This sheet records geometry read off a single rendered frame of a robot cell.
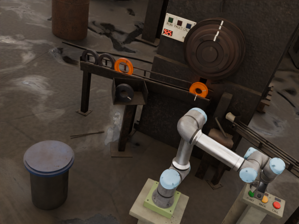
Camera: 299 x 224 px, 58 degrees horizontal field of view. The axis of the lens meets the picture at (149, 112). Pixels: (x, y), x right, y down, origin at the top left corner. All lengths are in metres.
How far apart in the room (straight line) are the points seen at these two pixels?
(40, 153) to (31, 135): 0.81
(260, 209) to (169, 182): 0.57
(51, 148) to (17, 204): 0.50
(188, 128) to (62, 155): 0.91
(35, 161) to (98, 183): 0.64
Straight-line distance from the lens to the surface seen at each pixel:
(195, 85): 2.33
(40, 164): 1.90
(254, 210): 1.89
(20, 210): 2.23
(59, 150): 1.98
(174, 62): 2.42
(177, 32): 2.36
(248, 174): 1.42
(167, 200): 1.81
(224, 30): 2.11
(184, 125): 1.47
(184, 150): 1.69
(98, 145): 2.66
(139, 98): 2.28
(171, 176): 1.73
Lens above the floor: 1.81
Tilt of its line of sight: 34 degrees down
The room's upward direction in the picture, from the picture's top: 14 degrees clockwise
